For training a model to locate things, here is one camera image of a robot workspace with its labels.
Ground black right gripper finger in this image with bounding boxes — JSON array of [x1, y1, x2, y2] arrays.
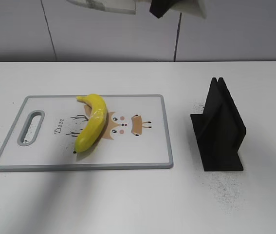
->
[[149, 0, 179, 18]]

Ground white-handled kitchen knife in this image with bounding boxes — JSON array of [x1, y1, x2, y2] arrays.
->
[[69, 0, 207, 19]]

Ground yellow plastic banana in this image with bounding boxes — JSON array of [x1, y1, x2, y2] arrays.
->
[[74, 94, 108, 153]]

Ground black knife stand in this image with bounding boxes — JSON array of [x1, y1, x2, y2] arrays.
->
[[190, 78, 246, 172]]

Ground white grey-rimmed cutting board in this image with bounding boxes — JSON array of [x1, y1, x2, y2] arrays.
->
[[0, 95, 173, 172]]

